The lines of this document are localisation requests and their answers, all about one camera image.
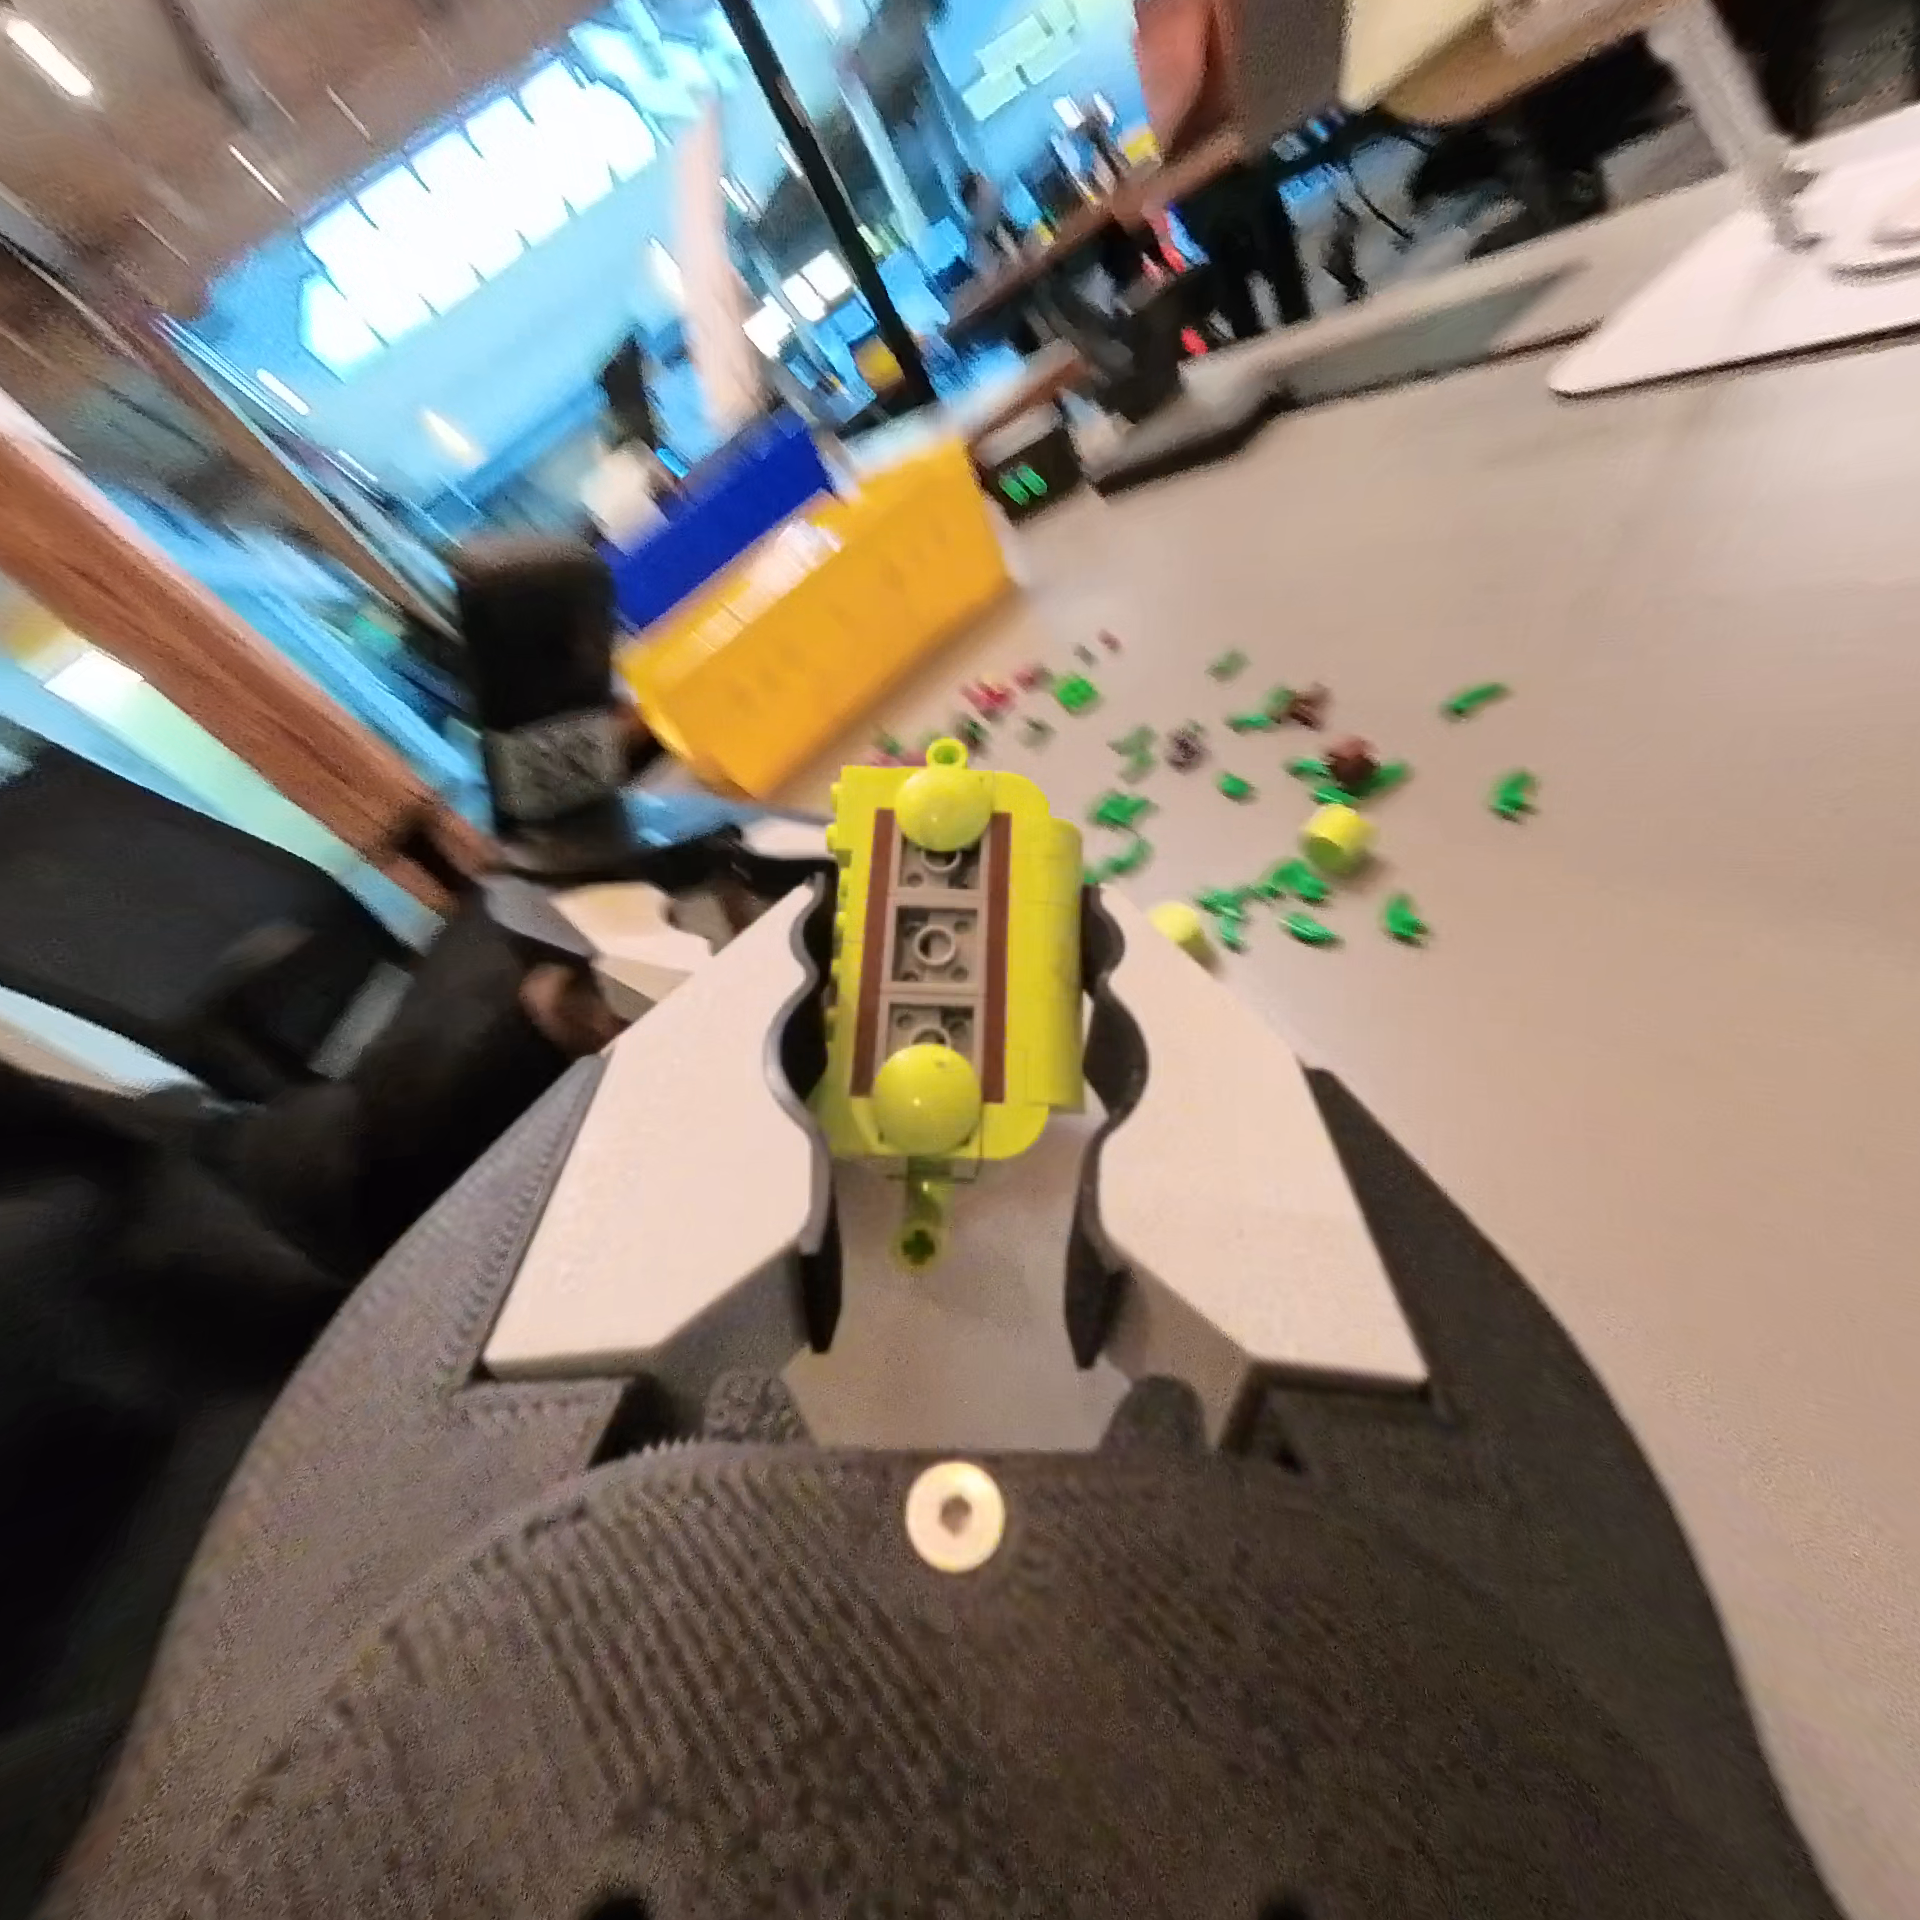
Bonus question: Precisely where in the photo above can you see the lime toy brick model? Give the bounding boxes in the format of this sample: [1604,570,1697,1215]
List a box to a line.
[809,735,1089,1277]

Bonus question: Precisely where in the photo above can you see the blue plastic bin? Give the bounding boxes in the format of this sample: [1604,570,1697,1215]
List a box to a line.
[599,410,836,632]

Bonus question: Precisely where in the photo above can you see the small black box green lights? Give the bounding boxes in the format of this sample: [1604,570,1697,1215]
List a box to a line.
[979,415,1086,522]

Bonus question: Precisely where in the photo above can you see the dark grey flat pad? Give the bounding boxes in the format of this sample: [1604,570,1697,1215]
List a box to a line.
[1095,247,1600,493]

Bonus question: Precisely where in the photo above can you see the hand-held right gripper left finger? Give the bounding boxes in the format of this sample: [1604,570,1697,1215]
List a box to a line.
[480,881,847,1383]

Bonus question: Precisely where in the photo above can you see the person's black jacket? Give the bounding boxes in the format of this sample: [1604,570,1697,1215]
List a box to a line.
[0,750,618,1742]

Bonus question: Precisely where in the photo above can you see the pile of green brick pieces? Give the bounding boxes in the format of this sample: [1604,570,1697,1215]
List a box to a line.
[872,630,1547,962]

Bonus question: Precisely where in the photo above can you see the black pole lamp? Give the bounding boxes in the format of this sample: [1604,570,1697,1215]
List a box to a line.
[718,0,939,414]

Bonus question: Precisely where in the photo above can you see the yellow plastic bin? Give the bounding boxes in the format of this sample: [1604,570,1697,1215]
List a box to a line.
[616,434,1018,800]

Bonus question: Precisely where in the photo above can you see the wooden post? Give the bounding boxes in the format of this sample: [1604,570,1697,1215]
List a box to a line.
[0,434,502,921]

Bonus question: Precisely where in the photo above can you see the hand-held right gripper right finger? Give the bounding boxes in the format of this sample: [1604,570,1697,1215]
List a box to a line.
[1065,885,1431,1397]

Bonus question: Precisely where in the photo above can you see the white book stand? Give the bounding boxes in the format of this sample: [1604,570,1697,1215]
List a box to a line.
[1545,0,1920,400]

